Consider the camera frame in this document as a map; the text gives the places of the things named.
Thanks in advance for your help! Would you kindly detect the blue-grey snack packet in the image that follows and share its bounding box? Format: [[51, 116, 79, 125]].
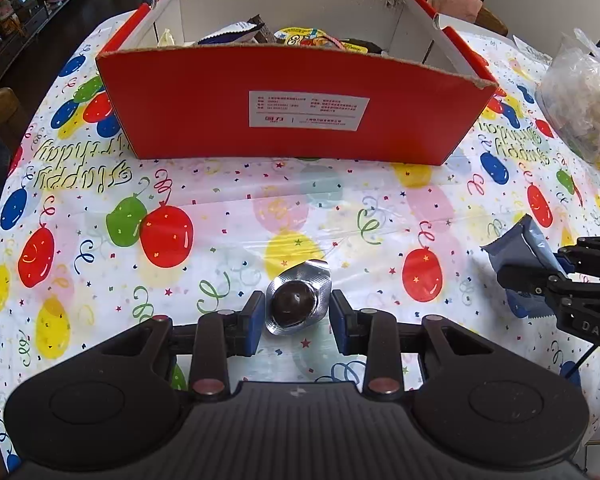
[[480, 214, 566, 318]]

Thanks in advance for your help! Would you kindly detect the balloon print tablecloth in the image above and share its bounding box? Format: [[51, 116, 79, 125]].
[[0, 7, 600, 476]]

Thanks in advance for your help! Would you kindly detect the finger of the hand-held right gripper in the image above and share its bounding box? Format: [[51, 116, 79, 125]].
[[497, 262, 600, 311], [557, 235, 600, 281]]

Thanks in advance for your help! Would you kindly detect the wooden chair with pink cloth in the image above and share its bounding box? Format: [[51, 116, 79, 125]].
[[375, 0, 510, 37]]

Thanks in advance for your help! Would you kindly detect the black cable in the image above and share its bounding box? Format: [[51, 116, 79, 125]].
[[562, 342, 600, 381]]

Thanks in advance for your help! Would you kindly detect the yellow cartoon snack packet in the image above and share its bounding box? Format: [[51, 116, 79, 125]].
[[272, 27, 371, 53]]

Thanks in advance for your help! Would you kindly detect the red cardboard box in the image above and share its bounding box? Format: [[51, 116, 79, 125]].
[[95, 0, 501, 167]]

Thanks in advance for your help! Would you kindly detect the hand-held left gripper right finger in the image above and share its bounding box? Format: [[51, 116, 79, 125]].
[[329, 290, 493, 396]]

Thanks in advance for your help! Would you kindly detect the clear bag of white snacks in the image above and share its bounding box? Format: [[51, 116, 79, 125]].
[[535, 27, 600, 163]]

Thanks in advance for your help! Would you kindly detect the white and blue snack packet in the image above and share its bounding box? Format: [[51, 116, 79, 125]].
[[197, 21, 262, 45]]

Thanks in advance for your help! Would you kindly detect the pink cloth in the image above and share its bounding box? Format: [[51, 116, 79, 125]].
[[427, 0, 483, 23]]

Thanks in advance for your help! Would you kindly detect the dark television cabinet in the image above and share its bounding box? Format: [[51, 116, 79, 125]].
[[0, 0, 108, 86]]

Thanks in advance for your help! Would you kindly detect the silver foil chocolate cup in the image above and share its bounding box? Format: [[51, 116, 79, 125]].
[[265, 259, 332, 336]]

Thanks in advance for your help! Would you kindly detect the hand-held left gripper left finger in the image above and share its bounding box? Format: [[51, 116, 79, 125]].
[[100, 290, 267, 397]]

